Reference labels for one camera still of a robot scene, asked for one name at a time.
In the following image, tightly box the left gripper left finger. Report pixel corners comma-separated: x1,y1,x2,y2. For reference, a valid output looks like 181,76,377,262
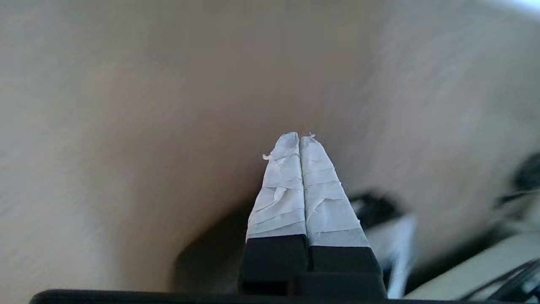
240,132,311,295

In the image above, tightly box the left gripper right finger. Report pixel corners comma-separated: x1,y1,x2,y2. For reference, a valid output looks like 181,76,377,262
290,133,388,299

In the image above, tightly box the black cable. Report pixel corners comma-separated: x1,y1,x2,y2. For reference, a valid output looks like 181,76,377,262
461,258,540,301

